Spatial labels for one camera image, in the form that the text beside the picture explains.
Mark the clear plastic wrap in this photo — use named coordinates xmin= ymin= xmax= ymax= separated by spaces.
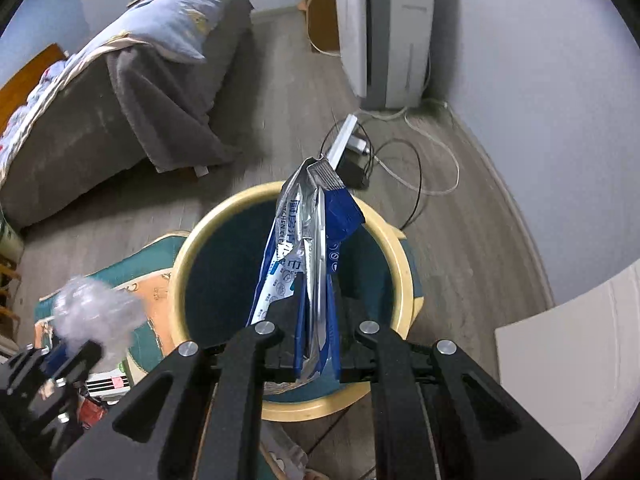
xmin=52 ymin=276 xmax=146 ymax=373

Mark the blue silver snack wrapper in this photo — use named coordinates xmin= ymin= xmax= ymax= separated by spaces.
xmin=247 ymin=157 xmax=364 ymax=386

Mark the yellow teal trash bin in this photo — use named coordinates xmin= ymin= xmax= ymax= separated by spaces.
xmin=168 ymin=182 xmax=424 ymax=422

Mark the white board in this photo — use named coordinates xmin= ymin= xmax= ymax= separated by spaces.
xmin=495 ymin=263 xmax=639 ymax=477

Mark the teal orange horse rug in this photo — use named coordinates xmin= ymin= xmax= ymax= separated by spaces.
xmin=34 ymin=232 xmax=186 ymax=387

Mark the wooden headboard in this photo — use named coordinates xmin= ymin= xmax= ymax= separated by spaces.
xmin=0 ymin=44 xmax=66 ymax=131

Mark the white power strip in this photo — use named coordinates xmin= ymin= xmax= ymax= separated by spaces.
xmin=326 ymin=114 xmax=371 ymax=170

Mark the bed with grey cover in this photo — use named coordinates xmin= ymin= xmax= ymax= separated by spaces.
xmin=1 ymin=0 xmax=253 ymax=229

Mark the light blue quilt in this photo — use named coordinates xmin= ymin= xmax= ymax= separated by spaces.
xmin=1 ymin=0 xmax=231 ymax=178

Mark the white air purifier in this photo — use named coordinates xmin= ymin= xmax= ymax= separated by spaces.
xmin=336 ymin=0 xmax=435 ymax=112

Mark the black power cable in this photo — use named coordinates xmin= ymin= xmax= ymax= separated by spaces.
xmin=319 ymin=119 xmax=424 ymax=231

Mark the white power cable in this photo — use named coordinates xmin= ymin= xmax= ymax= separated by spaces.
xmin=357 ymin=97 xmax=460 ymax=198

